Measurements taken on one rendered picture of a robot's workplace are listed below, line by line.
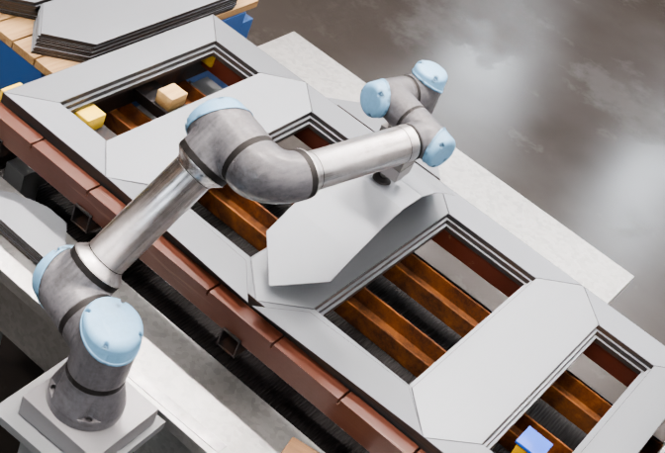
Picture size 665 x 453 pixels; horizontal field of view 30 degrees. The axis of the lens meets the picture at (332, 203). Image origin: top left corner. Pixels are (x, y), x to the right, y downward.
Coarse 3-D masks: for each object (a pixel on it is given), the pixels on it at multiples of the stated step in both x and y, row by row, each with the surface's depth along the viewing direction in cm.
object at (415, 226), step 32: (160, 64) 311; (96, 96) 294; (288, 128) 309; (320, 128) 315; (416, 224) 295; (448, 224) 302; (192, 256) 263; (256, 256) 267; (384, 256) 282; (256, 288) 260; (288, 288) 263; (320, 288) 266; (352, 288) 272; (448, 352) 268; (576, 352) 280; (352, 384) 249; (544, 384) 269; (384, 416) 247; (512, 416) 258; (608, 416) 267; (576, 448) 258
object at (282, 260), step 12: (276, 240) 262; (276, 252) 261; (288, 252) 261; (276, 264) 260; (288, 264) 260; (300, 264) 260; (288, 276) 259; (300, 276) 259; (312, 276) 259; (324, 276) 259
